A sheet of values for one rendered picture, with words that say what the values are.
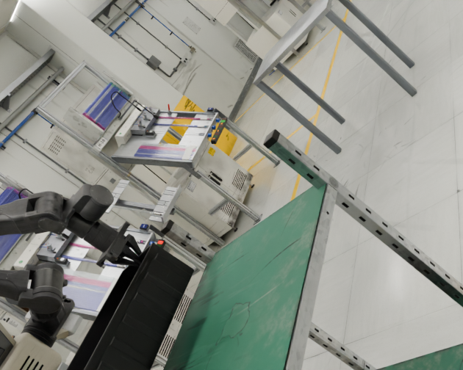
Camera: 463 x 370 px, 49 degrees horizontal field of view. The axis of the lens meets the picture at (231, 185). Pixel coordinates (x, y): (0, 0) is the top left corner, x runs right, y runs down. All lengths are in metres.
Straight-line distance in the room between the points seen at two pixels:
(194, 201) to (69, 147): 1.13
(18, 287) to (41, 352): 0.18
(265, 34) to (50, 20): 2.78
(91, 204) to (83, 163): 3.41
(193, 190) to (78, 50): 2.74
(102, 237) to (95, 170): 3.36
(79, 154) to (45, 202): 3.33
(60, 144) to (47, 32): 2.28
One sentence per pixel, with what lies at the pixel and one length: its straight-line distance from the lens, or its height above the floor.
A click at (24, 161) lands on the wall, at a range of 5.79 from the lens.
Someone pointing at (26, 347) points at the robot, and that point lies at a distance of 1.39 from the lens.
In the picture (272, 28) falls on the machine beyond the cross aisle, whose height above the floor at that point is 0.50.
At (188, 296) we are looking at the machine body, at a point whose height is 0.19.
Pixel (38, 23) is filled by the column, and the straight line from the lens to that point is 6.52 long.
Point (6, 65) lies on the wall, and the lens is 6.49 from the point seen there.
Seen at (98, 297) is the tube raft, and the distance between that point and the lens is 3.24.
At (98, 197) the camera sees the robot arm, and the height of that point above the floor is 1.28.
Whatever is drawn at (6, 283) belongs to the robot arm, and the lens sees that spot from 1.34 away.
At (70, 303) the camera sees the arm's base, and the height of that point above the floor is 1.15.
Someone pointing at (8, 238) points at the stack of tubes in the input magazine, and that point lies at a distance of 3.61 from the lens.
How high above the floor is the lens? 1.35
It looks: 14 degrees down
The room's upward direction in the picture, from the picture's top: 52 degrees counter-clockwise
